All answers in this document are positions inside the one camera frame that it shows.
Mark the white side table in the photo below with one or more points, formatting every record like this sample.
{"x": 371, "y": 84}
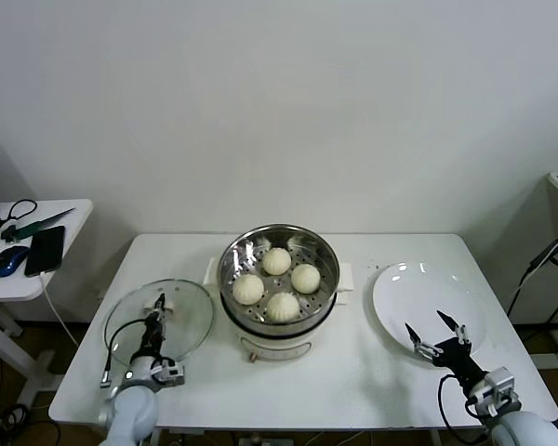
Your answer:
{"x": 74, "y": 218}

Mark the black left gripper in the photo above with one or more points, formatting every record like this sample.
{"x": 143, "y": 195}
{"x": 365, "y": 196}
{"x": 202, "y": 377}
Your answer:
{"x": 150, "y": 339}

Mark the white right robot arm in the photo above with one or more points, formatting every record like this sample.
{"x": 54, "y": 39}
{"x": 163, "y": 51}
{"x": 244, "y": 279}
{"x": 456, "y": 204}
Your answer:
{"x": 525, "y": 429}

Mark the white round plate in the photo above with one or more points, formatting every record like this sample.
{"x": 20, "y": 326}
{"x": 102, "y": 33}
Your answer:
{"x": 390, "y": 288}

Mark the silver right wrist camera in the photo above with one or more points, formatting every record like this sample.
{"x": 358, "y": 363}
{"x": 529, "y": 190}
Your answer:
{"x": 500, "y": 381}

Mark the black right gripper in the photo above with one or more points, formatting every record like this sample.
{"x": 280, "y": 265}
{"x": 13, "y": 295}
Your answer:
{"x": 453, "y": 358}

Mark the black smartphone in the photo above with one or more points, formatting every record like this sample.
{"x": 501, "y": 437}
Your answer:
{"x": 46, "y": 251}

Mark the white steamed baozi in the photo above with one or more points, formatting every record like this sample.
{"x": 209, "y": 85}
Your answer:
{"x": 305, "y": 278}
{"x": 248, "y": 289}
{"x": 282, "y": 306}
{"x": 276, "y": 261}

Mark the blue computer mouse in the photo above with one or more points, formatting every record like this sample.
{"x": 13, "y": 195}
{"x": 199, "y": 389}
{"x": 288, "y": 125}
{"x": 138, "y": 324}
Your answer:
{"x": 9, "y": 262}

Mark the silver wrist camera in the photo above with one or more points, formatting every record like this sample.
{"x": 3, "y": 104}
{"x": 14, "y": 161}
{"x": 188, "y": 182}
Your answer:
{"x": 500, "y": 381}
{"x": 172, "y": 371}

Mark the white electric cooker base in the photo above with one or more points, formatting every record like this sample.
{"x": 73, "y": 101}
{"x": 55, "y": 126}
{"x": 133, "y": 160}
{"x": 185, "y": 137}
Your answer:
{"x": 279, "y": 346}

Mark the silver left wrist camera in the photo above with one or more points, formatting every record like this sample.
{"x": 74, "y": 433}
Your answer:
{"x": 172, "y": 371}

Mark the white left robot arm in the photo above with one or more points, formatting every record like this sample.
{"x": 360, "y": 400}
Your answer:
{"x": 132, "y": 413}

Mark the stainless steel steamer basket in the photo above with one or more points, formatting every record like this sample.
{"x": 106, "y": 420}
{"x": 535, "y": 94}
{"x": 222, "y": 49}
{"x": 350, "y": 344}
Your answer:
{"x": 242, "y": 253}

